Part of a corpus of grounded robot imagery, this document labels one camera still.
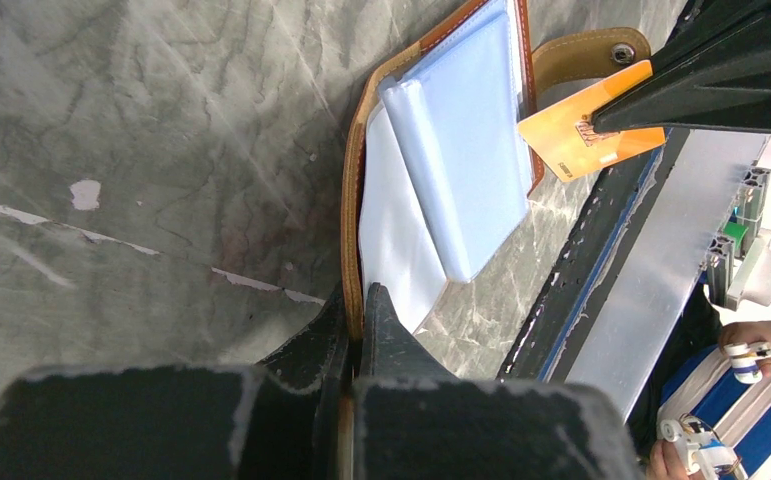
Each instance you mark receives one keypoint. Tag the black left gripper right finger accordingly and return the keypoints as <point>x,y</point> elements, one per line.
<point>413,419</point>

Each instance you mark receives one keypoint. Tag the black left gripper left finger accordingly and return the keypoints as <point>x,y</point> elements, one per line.
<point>274,419</point>

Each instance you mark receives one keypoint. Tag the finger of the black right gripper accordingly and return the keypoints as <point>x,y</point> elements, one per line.
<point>714,73</point>

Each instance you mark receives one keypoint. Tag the brown leather card holder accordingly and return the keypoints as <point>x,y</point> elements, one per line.
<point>436,175</point>

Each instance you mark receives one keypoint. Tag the operator hand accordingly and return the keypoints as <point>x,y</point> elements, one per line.
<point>745,332</point>

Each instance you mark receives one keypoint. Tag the white blue teleoperation controller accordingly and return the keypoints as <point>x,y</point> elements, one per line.
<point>745,358</point>

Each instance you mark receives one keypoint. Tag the operator striped clothing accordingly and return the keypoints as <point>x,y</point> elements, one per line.
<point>693,378</point>

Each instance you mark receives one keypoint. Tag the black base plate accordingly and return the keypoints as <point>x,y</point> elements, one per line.
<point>555,329</point>

